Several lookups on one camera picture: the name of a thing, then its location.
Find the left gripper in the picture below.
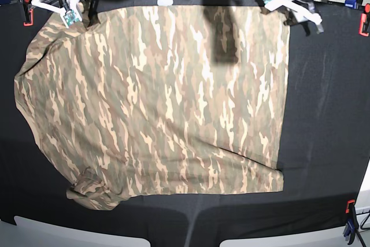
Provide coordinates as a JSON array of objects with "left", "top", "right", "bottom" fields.
[{"left": 262, "top": 0, "right": 323, "bottom": 33}]

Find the red blue clamp front right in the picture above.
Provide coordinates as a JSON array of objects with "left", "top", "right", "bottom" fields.
[{"left": 343, "top": 200, "right": 359, "bottom": 245}]

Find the red clamp right rear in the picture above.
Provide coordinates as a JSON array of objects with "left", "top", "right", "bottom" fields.
[{"left": 358, "top": 3, "right": 370, "bottom": 37}]

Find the red clamp left rear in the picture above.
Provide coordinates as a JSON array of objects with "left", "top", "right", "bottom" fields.
[{"left": 18, "top": 0, "right": 34, "bottom": 27}]

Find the camouflage t-shirt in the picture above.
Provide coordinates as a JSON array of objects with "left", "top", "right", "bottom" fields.
[{"left": 14, "top": 5, "right": 290, "bottom": 210}]

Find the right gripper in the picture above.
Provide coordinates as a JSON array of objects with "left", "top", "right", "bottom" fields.
[{"left": 31, "top": 0, "right": 87, "bottom": 28}]

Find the black table cloth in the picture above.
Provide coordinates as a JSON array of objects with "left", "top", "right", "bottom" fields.
[{"left": 1, "top": 3, "right": 369, "bottom": 246}]

